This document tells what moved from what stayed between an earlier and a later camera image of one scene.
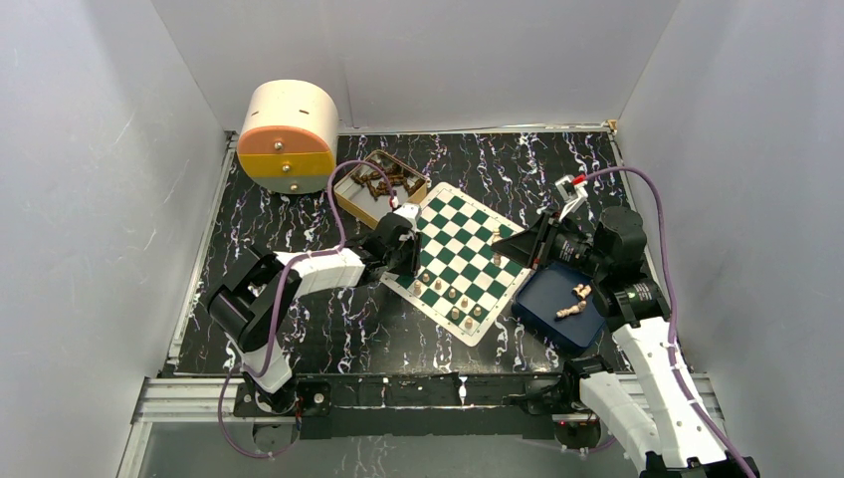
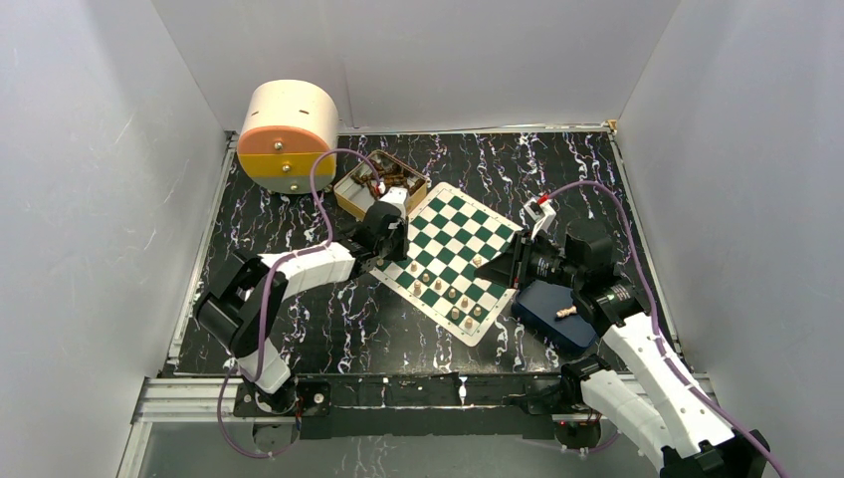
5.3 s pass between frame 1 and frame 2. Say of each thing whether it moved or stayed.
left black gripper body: moved
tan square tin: stayed
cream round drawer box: stayed
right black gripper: moved
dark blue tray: stayed
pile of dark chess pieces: stayed
